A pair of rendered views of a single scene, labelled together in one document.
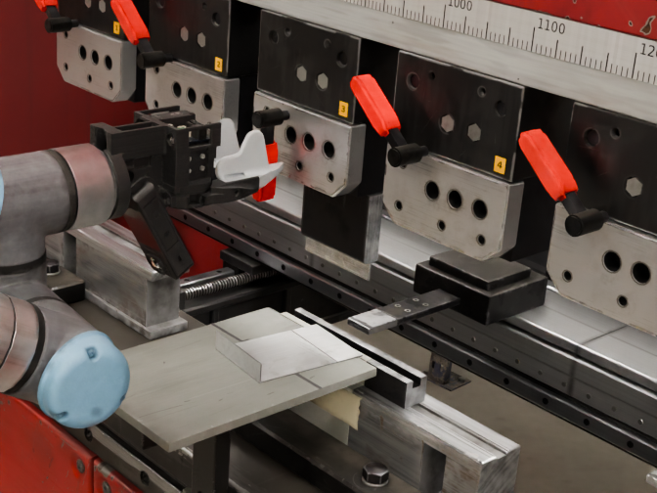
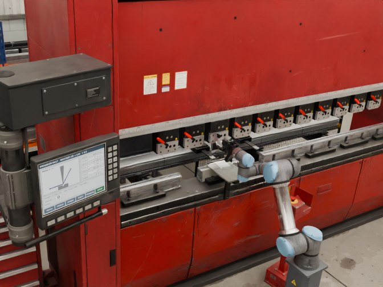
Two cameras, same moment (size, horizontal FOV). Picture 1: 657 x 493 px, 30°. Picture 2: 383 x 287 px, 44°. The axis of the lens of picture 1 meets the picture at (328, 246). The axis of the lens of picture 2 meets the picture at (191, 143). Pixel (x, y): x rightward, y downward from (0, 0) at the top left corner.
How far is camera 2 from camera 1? 327 cm
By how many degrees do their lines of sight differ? 71
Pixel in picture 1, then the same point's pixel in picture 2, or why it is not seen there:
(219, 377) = (231, 171)
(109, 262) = (168, 181)
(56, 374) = not seen: hidden behind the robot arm
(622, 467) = not seen: hidden behind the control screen
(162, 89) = (189, 143)
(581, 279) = (260, 130)
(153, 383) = (233, 175)
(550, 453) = not seen: hidden behind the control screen
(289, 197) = (149, 158)
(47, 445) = (182, 215)
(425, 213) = (240, 134)
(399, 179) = (236, 132)
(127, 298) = (173, 184)
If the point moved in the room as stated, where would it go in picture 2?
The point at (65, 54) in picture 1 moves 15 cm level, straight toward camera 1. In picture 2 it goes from (160, 150) to (184, 151)
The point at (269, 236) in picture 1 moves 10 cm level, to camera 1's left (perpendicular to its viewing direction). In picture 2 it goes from (153, 165) to (148, 172)
